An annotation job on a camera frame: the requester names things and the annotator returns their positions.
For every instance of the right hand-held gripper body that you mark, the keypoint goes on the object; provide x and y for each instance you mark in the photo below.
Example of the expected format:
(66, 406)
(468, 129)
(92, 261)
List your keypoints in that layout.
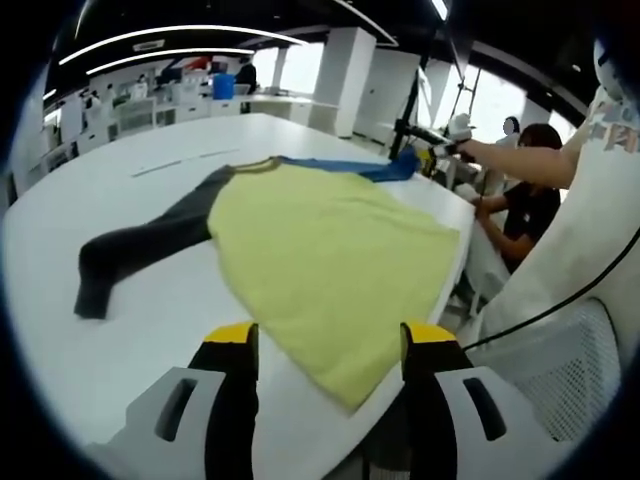
(461, 127)

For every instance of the white mesh chair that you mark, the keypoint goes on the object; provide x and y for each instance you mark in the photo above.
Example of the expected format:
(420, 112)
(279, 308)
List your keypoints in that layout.
(565, 380)

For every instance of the white counter cabinets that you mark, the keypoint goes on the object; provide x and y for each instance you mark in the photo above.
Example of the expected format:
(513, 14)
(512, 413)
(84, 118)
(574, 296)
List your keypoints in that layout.
(165, 112)

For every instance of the short curved ceiling light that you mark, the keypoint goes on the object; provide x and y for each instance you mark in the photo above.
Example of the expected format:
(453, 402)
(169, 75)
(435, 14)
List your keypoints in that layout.
(170, 52)

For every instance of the white worn device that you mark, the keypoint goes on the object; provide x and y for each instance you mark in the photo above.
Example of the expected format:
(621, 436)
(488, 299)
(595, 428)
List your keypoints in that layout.
(615, 70)

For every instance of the white draped cloth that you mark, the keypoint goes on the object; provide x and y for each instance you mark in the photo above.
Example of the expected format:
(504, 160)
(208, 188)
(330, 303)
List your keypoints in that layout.
(487, 265)

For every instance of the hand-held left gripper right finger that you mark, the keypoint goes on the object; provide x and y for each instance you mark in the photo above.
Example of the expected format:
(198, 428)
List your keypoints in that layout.
(430, 400)

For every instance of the white square pillar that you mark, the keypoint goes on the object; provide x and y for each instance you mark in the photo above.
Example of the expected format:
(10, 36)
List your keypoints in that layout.
(342, 85)

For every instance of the white flat table strip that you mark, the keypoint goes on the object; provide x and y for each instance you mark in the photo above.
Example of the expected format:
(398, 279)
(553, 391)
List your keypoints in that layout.
(165, 166)

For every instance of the long curved ceiling light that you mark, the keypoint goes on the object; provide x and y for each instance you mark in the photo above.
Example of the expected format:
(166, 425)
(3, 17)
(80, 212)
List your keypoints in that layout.
(175, 32)

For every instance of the yellow grey blue garment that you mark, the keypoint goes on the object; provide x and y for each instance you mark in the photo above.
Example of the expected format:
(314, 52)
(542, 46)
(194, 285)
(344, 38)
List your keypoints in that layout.
(325, 240)

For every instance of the straight ceiling light strip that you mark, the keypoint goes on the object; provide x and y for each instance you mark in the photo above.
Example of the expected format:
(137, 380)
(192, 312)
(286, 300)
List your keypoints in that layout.
(439, 7)

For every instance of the blue barrel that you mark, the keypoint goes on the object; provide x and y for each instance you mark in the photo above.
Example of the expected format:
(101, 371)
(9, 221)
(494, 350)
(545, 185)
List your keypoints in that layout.
(223, 87)

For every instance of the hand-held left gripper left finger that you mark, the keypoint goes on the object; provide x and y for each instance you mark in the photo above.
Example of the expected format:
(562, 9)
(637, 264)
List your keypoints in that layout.
(230, 400)

